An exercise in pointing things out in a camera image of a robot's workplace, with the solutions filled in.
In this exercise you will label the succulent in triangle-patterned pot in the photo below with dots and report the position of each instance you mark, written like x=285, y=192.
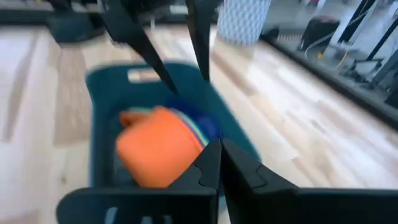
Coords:
x=242, y=21

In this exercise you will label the teal plastic basket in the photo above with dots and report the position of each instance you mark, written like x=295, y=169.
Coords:
x=102, y=109

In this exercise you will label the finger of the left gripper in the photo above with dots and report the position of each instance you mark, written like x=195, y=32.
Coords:
x=127, y=25
x=202, y=31

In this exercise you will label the black boxy object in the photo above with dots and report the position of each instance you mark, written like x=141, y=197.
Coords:
x=318, y=31

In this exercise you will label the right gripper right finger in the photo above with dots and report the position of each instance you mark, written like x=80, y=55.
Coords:
x=255, y=196

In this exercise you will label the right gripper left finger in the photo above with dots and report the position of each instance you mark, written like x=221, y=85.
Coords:
x=199, y=180

